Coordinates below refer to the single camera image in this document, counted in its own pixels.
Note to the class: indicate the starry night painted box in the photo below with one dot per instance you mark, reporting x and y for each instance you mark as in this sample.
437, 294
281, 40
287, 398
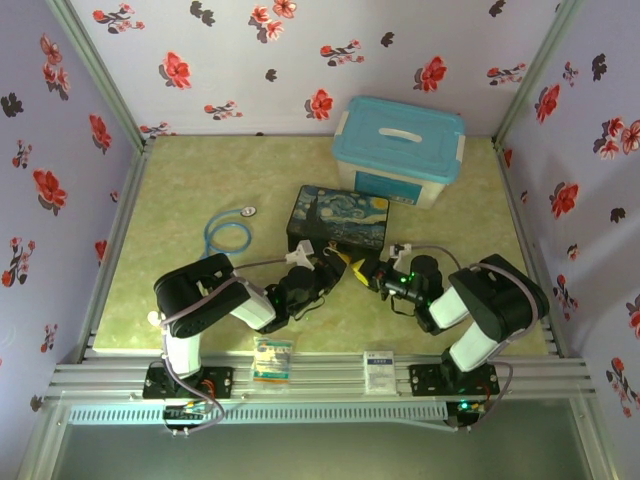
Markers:
340, 215

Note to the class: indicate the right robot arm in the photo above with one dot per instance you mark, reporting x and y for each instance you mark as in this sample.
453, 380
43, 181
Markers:
500, 295

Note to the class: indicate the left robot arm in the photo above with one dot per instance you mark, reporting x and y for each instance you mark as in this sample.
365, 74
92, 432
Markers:
195, 295

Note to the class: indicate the clear plastic packet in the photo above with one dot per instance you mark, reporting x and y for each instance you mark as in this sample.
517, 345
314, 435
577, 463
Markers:
271, 362

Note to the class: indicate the blue stethoscope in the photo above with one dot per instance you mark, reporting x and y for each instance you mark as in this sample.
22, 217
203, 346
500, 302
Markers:
248, 211

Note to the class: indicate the small white carton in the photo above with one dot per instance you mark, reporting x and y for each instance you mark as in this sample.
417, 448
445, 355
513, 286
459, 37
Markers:
380, 372

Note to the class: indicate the blue lidded storage box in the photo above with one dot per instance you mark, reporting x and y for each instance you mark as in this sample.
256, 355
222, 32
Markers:
400, 145

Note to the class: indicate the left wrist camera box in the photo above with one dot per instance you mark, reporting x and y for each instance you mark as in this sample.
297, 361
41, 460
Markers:
300, 256

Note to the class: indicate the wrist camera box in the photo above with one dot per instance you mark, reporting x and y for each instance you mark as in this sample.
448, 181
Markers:
300, 256
401, 250

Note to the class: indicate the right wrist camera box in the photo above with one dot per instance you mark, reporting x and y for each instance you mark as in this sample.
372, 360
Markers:
401, 250

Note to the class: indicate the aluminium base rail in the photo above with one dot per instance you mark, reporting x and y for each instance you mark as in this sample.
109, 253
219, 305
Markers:
325, 372

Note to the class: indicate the aluminium side rail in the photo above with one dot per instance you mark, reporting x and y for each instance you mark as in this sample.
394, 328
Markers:
507, 185
120, 215

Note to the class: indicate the aluminium frame post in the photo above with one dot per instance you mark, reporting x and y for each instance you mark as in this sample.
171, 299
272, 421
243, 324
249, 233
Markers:
535, 70
100, 75

